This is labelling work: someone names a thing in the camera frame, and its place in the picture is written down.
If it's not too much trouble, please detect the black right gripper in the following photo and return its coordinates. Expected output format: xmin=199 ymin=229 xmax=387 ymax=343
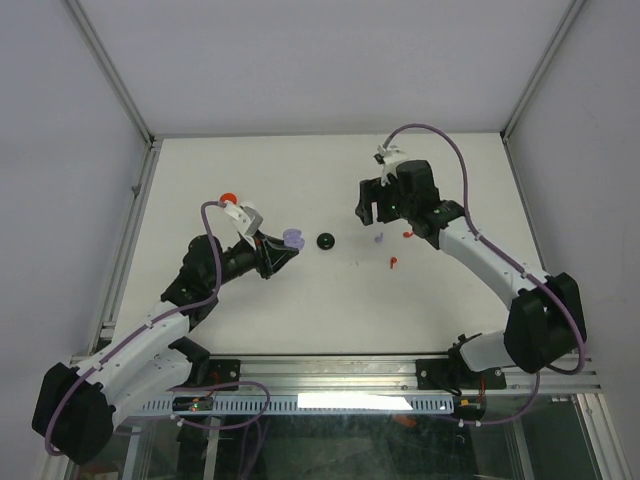
xmin=354 ymin=175 xmax=415 ymax=226

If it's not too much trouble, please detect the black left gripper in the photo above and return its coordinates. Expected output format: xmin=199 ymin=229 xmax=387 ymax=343
xmin=207 ymin=230 xmax=298 ymax=290

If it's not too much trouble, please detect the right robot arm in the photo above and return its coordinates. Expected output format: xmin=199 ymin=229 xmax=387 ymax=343
xmin=355 ymin=160 xmax=587 ymax=391

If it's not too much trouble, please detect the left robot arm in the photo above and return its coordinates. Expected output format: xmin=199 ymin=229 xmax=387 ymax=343
xmin=31 ymin=232 xmax=299 ymax=465

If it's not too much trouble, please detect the orange round charging case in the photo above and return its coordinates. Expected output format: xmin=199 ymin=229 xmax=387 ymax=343
xmin=220 ymin=192 xmax=238 ymax=204

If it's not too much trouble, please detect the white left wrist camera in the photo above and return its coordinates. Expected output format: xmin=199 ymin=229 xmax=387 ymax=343
xmin=223 ymin=201 xmax=263 ymax=237

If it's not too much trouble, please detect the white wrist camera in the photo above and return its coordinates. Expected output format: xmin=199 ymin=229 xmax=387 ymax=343
xmin=223 ymin=201 xmax=263 ymax=237
xmin=374 ymin=144 xmax=409 ymax=187

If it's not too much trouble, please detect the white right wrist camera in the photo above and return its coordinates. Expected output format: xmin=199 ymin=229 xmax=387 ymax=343
xmin=374 ymin=144 xmax=409 ymax=187

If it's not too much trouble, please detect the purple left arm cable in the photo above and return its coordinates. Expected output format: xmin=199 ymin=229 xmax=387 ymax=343
xmin=43 ymin=199 xmax=271 ymax=480

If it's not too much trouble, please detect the aluminium mounting rail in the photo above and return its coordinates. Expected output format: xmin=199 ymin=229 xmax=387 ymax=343
xmin=69 ymin=353 xmax=599 ymax=399

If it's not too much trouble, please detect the white slotted cable duct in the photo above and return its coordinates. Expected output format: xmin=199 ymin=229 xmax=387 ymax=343
xmin=133 ymin=393 xmax=454 ymax=417

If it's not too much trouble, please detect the aluminium frame post right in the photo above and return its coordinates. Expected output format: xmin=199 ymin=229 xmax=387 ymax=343
xmin=500 ymin=0 xmax=589 ymax=144

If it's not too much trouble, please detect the aluminium frame post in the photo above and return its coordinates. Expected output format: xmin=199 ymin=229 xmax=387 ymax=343
xmin=61 ymin=0 xmax=155 ymax=146
xmin=500 ymin=0 xmax=589 ymax=144

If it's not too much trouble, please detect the aluminium frame post left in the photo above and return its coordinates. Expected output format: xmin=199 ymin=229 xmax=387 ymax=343
xmin=61 ymin=0 xmax=155 ymax=146

